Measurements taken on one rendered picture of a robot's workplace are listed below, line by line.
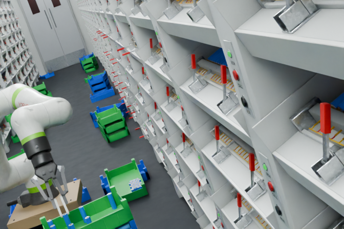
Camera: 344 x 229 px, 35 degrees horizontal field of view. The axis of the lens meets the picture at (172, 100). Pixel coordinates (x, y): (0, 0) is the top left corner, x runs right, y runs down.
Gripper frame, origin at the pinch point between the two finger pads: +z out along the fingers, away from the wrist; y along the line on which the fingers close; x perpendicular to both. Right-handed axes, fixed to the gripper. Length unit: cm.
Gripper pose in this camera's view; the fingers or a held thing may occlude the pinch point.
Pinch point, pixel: (61, 206)
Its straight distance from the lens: 204.8
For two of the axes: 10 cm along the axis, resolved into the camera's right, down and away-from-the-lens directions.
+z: 4.2, 8.8, -2.0
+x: 1.6, -2.9, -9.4
